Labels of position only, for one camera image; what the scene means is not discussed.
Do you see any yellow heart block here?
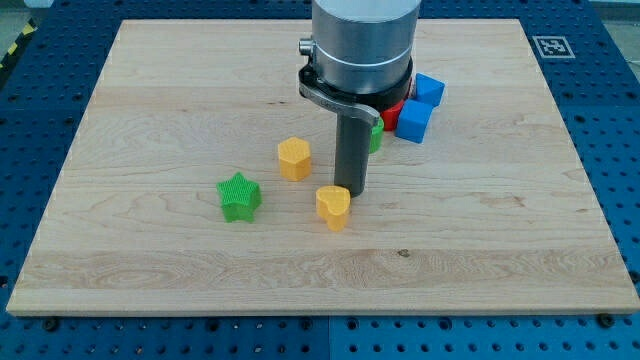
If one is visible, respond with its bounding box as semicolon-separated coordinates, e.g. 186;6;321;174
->
316;185;351;232

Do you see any blue cube rear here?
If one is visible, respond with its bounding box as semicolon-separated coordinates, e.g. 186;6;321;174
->
414;73;445;107

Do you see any wooden board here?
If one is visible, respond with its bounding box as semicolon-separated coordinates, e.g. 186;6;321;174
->
7;19;639;317

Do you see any green star block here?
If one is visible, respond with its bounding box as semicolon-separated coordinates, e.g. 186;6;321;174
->
216;172;262;223

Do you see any green circle block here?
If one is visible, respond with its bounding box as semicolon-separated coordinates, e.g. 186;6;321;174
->
369;117;384;154

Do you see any yellow hexagon block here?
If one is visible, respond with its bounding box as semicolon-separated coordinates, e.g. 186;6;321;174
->
277;137;311;181

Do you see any red block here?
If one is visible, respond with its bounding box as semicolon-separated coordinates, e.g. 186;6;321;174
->
381;100;405;131

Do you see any white fiducial marker tag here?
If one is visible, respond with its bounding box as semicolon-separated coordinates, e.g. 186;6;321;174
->
532;35;575;59

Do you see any blue cube front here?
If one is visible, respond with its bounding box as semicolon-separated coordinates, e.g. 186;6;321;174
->
395;100;434;144

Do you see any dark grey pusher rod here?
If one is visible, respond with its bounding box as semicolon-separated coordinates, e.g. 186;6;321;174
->
334;115;372;197

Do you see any blue cube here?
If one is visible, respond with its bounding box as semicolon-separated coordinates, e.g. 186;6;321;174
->
414;73;445;107
395;100;434;144

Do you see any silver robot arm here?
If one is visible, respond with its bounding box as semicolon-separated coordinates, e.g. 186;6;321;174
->
299;0;421;126

